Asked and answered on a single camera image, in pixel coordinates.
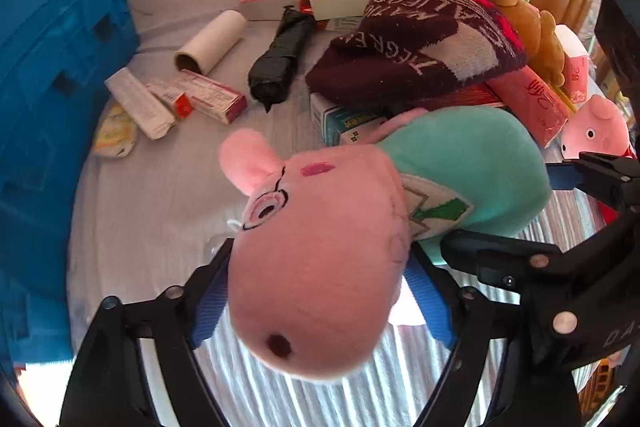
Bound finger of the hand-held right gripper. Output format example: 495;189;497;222
440;229;568;295
545;152;640;210

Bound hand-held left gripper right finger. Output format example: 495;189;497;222
404;252;581;427

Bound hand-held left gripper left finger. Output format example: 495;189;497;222
60;237;236;427

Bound pig plush teal shirt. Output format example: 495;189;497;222
218;107;553;383

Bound blue plastic crate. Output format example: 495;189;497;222
0;0;146;373

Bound white cloth-covered desktop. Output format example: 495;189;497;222
65;0;626;427

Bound pink pig plush red dress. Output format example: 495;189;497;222
559;94;640;228

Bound red plastic packet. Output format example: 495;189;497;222
487;72;571;148

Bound yellow sticks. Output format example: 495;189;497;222
550;84;576;112

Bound pink white carton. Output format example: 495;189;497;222
555;24;593;105

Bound brown bear plush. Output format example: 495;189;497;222
472;0;568;88

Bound white blue medicine box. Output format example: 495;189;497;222
310;92;401;148

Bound yellow white packet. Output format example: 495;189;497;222
91;103;138;158

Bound small orange red box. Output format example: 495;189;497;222
145;79;195;120

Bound pink red medicine box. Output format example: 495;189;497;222
172;71;248;125

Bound maroon knit hat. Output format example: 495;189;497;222
305;0;528;108

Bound long white medicine box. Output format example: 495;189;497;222
104;69;177;141

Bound black folded umbrella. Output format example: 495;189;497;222
247;7;317;114

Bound white paper roll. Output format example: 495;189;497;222
173;10;248;78

